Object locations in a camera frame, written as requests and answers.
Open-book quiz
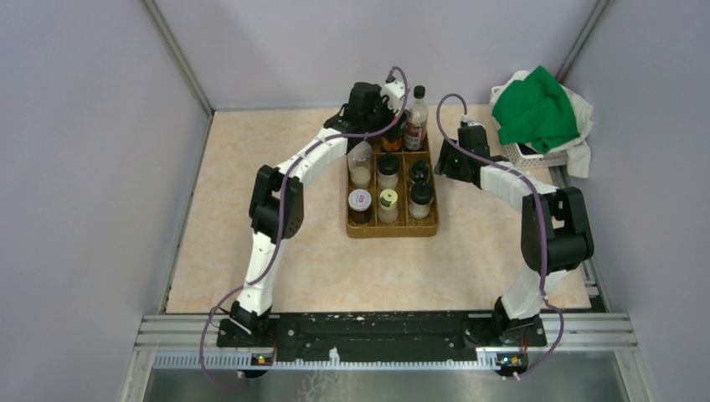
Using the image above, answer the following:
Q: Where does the small black cap bottle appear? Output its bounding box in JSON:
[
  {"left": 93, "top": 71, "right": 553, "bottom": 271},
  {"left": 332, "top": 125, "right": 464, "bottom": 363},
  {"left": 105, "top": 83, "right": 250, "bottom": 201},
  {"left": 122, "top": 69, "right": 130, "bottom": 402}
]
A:
[{"left": 408, "top": 159, "right": 430, "bottom": 185}]

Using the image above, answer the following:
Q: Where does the red lid sauce jar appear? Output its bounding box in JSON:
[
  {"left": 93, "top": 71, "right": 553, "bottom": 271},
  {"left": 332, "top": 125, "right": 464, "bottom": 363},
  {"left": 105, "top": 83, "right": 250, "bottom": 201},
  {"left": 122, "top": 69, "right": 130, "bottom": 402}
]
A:
[{"left": 381, "top": 130, "right": 404, "bottom": 152}]

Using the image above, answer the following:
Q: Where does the black cap shaker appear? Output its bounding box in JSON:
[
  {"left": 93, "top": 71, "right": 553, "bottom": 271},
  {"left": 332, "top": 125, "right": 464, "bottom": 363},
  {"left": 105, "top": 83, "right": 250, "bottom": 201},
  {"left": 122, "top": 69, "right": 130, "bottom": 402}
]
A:
[
  {"left": 377, "top": 153, "right": 400, "bottom": 190},
  {"left": 409, "top": 182, "right": 435, "bottom": 220}
]

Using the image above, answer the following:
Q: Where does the clear jar silver lid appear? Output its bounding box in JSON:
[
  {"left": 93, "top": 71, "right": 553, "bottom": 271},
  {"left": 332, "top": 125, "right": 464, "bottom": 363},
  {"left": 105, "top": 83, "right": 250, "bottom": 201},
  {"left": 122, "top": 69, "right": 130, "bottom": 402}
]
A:
[{"left": 347, "top": 141, "right": 373, "bottom": 188}]

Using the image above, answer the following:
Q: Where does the tall glass sauce bottle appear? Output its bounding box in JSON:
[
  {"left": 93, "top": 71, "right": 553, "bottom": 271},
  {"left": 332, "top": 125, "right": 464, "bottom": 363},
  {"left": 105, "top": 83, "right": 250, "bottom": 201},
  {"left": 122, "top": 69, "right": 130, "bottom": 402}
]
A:
[{"left": 404, "top": 85, "right": 429, "bottom": 152}]

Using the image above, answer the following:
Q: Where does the black cap shaker front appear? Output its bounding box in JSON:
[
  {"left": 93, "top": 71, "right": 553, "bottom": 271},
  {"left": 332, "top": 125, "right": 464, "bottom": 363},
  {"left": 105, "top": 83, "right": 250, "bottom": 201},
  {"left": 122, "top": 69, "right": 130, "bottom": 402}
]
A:
[{"left": 377, "top": 153, "right": 400, "bottom": 190}]

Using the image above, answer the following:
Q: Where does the white plastic basket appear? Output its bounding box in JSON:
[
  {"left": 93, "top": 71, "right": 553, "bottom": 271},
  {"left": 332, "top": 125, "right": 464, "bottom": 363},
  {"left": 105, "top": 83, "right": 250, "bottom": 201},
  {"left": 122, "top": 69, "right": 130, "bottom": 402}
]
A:
[{"left": 503, "top": 143, "right": 569, "bottom": 169}]

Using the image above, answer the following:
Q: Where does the woven bamboo divided tray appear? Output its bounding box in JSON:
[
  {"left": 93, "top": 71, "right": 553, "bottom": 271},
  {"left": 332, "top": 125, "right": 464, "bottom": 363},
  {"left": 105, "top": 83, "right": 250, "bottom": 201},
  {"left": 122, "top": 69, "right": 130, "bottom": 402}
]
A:
[{"left": 346, "top": 137, "right": 440, "bottom": 239}]

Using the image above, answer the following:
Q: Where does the yellow lid small bottle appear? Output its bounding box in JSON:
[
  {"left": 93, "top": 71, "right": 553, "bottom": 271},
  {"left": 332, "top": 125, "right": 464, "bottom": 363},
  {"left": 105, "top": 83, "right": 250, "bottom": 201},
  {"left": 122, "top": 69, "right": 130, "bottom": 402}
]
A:
[{"left": 378, "top": 189, "right": 399, "bottom": 224}]

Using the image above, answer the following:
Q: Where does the white lid dark jar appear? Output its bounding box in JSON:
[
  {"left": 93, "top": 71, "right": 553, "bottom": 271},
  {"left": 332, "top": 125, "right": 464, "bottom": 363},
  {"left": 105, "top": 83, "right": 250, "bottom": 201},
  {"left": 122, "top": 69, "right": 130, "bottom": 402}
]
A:
[{"left": 347, "top": 188, "right": 373, "bottom": 224}]

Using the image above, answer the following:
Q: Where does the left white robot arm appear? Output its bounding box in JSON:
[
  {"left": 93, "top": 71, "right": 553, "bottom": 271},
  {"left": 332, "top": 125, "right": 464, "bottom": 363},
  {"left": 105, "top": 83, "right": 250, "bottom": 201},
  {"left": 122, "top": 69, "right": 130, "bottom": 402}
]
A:
[{"left": 228, "top": 78, "right": 409, "bottom": 347}]

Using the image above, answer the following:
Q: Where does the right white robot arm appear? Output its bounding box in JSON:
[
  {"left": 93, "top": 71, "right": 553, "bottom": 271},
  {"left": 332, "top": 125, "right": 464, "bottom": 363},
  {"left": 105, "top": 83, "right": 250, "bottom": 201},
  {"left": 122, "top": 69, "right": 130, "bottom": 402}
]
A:
[{"left": 435, "top": 122, "right": 594, "bottom": 345}]

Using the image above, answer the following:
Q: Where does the green cloth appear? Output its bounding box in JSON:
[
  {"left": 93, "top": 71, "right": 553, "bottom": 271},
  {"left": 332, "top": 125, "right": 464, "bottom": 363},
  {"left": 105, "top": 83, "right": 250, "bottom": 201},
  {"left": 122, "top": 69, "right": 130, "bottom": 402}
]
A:
[{"left": 492, "top": 65, "right": 580, "bottom": 153}]

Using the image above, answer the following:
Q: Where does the white cloth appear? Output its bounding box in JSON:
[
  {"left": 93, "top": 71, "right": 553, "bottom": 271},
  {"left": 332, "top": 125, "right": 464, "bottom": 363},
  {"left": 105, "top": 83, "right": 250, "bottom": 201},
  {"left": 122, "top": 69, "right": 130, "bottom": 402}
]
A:
[{"left": 489, "top": 70, "right": 594, "bottom": 178}]

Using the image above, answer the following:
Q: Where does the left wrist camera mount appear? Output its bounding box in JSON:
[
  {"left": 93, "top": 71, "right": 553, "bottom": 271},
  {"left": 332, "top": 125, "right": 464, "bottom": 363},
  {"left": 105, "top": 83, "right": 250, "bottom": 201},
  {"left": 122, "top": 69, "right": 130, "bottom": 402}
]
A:
[{"left": 380, "top": 79, "right": 407, "bottom": 114}]

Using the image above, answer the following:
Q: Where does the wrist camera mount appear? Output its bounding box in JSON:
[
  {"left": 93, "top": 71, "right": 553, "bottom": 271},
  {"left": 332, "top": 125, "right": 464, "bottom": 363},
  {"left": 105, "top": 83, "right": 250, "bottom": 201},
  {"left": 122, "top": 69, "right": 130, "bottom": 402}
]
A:
[
  {"left": 458, "top": 114, "right": 486, "bottom": 131},
  {"left": 380, "top": 79, "right": 407, "bottom": 114}
]

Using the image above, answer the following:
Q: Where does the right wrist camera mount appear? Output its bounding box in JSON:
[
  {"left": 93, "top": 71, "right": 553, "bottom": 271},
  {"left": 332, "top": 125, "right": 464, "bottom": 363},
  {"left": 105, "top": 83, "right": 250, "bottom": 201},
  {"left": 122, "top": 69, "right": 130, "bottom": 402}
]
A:
[{"left": 458, "top": 114, "right": 486, "bottom": 131}]

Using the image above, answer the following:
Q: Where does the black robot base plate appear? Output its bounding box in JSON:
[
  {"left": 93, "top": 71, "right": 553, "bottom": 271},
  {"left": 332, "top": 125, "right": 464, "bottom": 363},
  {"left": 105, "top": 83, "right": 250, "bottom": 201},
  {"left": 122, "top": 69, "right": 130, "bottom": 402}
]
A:
[{"left": 216, "top": 311, "right": 548, "bottom": 363}]

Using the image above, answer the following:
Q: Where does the aluminium frame rail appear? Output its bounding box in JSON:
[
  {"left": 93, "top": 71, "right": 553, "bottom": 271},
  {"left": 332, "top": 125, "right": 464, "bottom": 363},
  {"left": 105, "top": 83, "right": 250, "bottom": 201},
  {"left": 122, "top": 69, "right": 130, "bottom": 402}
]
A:
[{"left": 119, "top": 166, "right": 661, "bottom": 402}]

